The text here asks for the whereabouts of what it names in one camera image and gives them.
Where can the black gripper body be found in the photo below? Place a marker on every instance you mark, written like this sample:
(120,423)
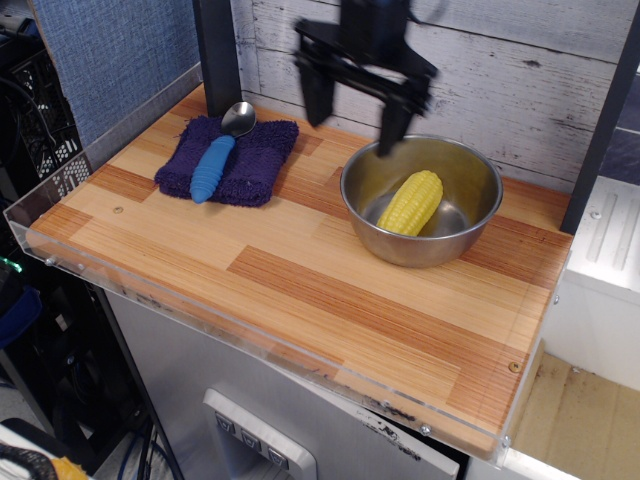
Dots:
(366,50)

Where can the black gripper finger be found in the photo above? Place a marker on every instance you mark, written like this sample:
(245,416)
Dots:
(396,117)
(318,94)

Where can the yellow plastic corn cob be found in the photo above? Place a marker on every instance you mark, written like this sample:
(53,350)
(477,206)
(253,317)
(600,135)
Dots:
(413,204)

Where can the blue handled metal spoon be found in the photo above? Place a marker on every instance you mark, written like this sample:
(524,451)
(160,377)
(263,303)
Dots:
(238,121)

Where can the purple towel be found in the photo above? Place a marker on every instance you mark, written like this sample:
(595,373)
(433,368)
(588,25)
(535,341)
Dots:
(252,167)

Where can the stainless steel bowl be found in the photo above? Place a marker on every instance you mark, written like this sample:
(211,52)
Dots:
(472,195)

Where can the blue fabric panel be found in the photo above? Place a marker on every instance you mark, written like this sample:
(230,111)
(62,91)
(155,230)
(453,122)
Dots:
(113,56)

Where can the clear acrylic table guard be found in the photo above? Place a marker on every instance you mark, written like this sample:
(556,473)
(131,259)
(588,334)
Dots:
(446,349)

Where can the white plastic unit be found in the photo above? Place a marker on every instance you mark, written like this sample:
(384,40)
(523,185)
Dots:
(592,322)

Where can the stainless steel cabinet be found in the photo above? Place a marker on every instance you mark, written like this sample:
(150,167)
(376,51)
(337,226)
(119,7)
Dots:
(178,364)

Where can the yellow object bottom left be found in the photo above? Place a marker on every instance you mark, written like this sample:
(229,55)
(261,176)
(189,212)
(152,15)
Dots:
(65,469)

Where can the dark grey vertical post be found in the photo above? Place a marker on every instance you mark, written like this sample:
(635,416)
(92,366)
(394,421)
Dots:
(218,54)

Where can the dark right vertical post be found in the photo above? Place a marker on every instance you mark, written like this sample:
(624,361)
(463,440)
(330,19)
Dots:
(620,86)

